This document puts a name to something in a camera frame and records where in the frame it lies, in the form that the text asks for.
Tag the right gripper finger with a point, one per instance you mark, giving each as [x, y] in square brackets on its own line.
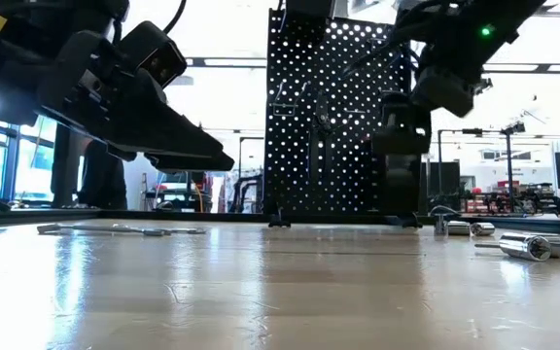
[394, 112]
[421, 121]

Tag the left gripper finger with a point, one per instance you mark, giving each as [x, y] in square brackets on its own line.
[163, 136]
[197, 165]

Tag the small silver wrench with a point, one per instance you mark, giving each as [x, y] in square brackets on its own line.
[187, 230]

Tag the large silver wrench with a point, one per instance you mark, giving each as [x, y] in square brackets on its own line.
[61, 228]

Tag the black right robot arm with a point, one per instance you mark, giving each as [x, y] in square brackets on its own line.
[460, 29]

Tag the glossy black box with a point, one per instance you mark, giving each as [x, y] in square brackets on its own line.
[399, 189]

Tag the person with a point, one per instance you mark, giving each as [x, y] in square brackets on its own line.
[107, 185]

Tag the black pillar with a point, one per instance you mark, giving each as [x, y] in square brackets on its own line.
[66, 170]

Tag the long ceiling light strip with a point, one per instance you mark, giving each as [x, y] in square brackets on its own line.
[226, 62]
[537, 68]

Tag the black perforated pegboard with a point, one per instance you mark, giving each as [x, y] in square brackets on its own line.
[299, 194]

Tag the black pegboard bin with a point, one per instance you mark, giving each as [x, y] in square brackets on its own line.
[309, 7]

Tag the large chrome socket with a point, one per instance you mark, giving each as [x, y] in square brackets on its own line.
[523, 246]
[556, 245]

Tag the black aluminium table frame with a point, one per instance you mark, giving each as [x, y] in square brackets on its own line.
[187, 216]

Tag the black ceiling camera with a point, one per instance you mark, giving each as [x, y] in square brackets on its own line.
[514, 128]

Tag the black pipe stand frame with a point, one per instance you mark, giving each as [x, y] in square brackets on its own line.
[509, 160]

